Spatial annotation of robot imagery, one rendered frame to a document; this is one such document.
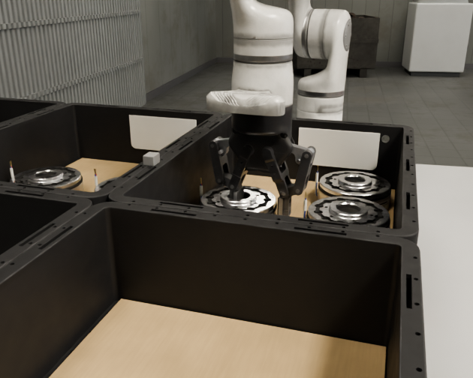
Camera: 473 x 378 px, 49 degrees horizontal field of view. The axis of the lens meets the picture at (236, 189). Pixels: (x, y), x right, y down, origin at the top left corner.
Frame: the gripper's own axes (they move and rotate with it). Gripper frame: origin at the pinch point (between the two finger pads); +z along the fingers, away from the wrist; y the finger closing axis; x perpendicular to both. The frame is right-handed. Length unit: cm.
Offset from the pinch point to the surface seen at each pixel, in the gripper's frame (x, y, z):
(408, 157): -4.5, -17.7, -7.8
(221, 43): -740, 313, 57
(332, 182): -10.5, -7.4, -0.9
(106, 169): -11.4, 31.9, 2.3
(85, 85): -282, 240, 44
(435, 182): -63, -23, 15
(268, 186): -13.7, 3.2, 2.2
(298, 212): -5.4, -3.9, 2.2
